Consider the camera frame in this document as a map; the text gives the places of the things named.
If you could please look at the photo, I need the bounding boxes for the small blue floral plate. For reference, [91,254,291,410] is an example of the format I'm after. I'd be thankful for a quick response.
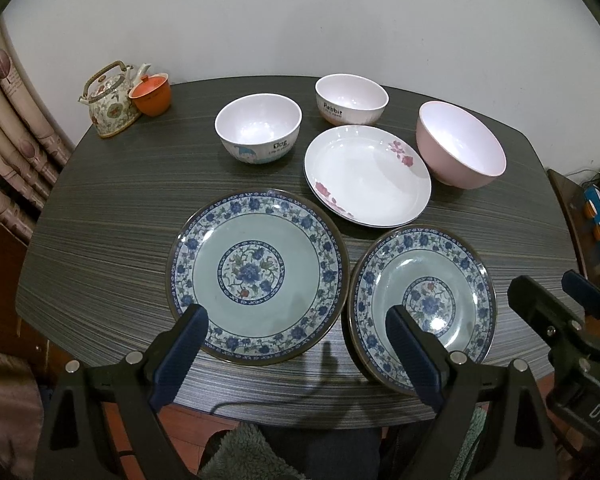
[344,226,498,396]

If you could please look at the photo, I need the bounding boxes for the pink bowl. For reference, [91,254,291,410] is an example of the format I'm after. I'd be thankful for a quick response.
[416,101,507,190]

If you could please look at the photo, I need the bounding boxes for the white plate pink flowers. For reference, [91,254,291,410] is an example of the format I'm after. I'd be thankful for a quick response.
[304,126,431,229]

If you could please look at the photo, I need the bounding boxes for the large blue floral plate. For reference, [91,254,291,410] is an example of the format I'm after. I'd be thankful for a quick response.
[166,188,349,365]

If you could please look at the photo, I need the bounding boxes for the white bowl Rabbit print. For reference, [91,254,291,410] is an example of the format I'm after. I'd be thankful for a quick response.
[314,74,390,126]

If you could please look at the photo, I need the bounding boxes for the white bowl Dog print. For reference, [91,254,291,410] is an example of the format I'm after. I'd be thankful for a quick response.
[214,93,303,165]

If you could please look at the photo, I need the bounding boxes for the dark wooden side cabinet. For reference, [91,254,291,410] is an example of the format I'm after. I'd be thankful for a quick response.
[546,169,600,286]

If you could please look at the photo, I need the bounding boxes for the grey fuzzy cloth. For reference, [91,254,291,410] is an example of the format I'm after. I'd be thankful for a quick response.
[197,422,306,480]

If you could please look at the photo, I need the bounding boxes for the striped beige curtain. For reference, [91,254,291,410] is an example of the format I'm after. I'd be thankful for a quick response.
[0,23,73,242]

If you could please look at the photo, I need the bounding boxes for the floral ceramic teapot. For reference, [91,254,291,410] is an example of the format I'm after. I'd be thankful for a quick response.
[79,61,150,139]

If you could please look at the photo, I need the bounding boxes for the orange tea cup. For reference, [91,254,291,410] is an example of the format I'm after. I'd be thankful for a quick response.
[129,73,172,117]

